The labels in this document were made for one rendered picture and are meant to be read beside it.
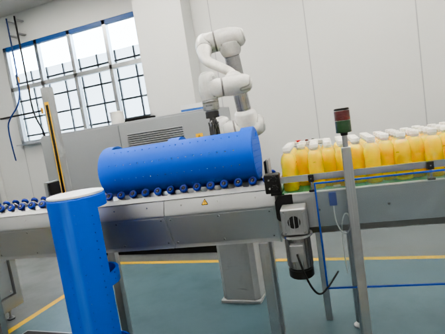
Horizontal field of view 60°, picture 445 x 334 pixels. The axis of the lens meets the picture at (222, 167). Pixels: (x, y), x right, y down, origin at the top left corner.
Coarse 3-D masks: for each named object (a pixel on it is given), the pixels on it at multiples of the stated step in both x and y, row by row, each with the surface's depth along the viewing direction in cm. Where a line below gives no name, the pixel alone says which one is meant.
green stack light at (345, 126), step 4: (344, 120) 156; (348, 120) 156; (336, 124) 158; (340, 124) 156; (344, 124) 156; (348, 124) 156; (336, 128) 158; (340, 128) 157; (344, 128) 156; (348, 128) 156; (336, 132) 159; (340, 132) 157; (344, 132) 156
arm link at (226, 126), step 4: (220, 120) 270; (224, 120) 270; (228, 120) 274; (220, 124) 269; (224, 124) 269; (228, 124) 270; (232, 124) 270; (220, 128) 269; (224, 128) 269; (228, 128) 269; (232, 128) 269; (224, 132) 269; (228, 132) 269
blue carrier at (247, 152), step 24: (168, 144) 208; (192, 144) 202; (216, 144) 198; (240, 144) 194; (120, 168) 211; (144, 168) 207; (168, 168) 204; (192, 168) 201; (216, 168) 198; (240, 168) 196
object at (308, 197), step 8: (296, 192) 183; (304, 192) 181; (312, 192) 179; (280, 200) 183; (288, 200) 182; (296, 200) 181; (304, 200) 180; (312, 200) 179; (280, 208) 183; (312, 208) 180; (280, 216) 184; (312, 216) 180; (312, 224) 181; (360, 320) 183; (360, 328) 184
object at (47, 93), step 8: (40, 88) 266; (48, 88) 266; (48, 96) 265; (48, 104) 266; (48, 112) 267; (56, 112) 271; (48, 120) 268; (56, 120) 270; (48, 128) 269; (56, 128) 269; (56, 136) 268; (56, 144) 269; (56, 152) 270; (64, 152) 274; (56, 160) 271; (64, 160) 273; (56, 168) 272; (64, 168) 272; (64, 176) 271; (64, 184) 272; (64, 192) 273
